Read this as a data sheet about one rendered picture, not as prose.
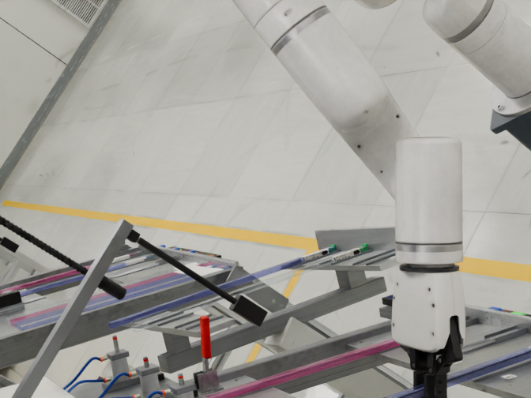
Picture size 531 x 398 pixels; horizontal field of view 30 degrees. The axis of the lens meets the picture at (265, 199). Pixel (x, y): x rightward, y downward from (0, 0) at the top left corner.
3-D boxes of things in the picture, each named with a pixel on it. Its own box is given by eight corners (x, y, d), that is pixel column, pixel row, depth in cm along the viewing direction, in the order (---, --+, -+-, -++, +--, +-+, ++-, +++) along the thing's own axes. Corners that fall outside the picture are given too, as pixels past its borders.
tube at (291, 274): (364, 250, 194) (363, 245, 194) (369, 250, 193) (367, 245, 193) (133, 332, 169) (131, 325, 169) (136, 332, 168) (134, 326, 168)
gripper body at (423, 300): (381, 257, 128) (382, 343, 128) (429, 263, 119) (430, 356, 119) (428, 253, 131) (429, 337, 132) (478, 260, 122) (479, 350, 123)
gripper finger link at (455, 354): (435, 296, 123) (418, 324, 127) (465, 344, 118) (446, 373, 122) (443, 295, 124) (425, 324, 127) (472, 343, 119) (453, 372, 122)
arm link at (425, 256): (380, 241, 127) (380, 264, 127) (421, 245, 119) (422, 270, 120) (433, 238, 131) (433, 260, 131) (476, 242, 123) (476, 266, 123)
